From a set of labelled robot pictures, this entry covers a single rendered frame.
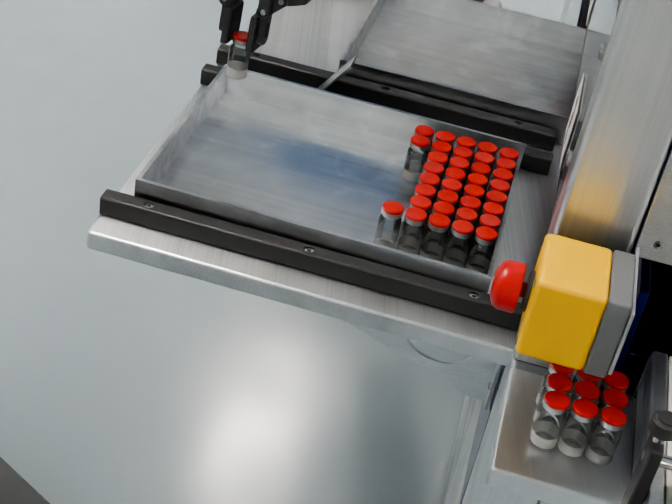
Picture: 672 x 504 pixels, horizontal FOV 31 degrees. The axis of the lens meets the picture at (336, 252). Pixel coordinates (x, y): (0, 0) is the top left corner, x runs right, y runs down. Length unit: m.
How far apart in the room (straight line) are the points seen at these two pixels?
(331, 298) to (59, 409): 1.19
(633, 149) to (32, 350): 1.58
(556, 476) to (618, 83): 0.31
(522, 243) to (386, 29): 0.46
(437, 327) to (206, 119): 0.38
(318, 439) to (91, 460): 0.40
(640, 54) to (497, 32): 0.74
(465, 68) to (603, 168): 0.59
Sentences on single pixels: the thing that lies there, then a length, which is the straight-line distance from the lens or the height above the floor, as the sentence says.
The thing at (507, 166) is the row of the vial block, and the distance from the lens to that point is 1.23.
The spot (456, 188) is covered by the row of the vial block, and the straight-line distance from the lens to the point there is 1.17.
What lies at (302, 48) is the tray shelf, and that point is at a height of 0.88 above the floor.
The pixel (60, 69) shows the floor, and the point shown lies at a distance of 3.23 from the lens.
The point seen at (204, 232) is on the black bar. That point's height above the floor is 0.89.
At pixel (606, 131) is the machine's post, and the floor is 1.12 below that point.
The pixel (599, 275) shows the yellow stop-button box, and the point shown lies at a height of 1.03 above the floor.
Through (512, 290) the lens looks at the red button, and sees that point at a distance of 0.93.
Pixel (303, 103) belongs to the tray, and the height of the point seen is 0.89.
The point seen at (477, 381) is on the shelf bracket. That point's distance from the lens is 1.23.
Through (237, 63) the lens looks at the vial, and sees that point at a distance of 1.23.
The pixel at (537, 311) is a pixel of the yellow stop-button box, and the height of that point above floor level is 1.00.
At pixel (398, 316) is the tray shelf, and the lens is 1.07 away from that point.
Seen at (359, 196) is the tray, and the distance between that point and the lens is 1.22.
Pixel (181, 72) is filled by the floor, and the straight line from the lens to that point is 3.26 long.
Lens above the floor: 1.54
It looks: 35 degrees down
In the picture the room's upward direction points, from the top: 11 degrees clockwise
